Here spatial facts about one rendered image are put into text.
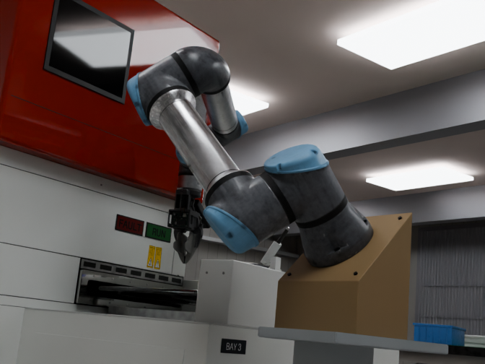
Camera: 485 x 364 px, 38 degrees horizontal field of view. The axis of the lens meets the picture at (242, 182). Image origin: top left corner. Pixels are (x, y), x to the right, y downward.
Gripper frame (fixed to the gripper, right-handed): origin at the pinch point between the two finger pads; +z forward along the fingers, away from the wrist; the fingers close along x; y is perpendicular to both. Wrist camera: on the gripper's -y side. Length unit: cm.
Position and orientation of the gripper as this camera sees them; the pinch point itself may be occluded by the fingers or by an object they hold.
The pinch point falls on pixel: (186, 259)
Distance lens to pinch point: 208.0
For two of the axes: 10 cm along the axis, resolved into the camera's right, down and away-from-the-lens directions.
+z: -0.8, 9.8, -2.0
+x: 9.3, 0.0, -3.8
